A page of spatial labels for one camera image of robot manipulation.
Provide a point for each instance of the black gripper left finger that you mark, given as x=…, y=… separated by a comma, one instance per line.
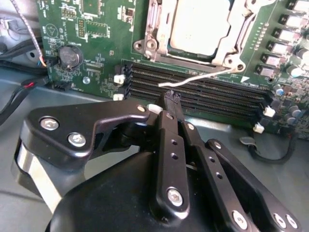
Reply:
x=169, y=157

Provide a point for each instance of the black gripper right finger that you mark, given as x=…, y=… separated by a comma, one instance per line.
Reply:
x=212, y=169

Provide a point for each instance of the silver CPU green edge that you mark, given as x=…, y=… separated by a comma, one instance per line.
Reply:
x=200, y=24

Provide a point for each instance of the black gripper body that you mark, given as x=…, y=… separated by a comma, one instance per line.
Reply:
x=108, y=205

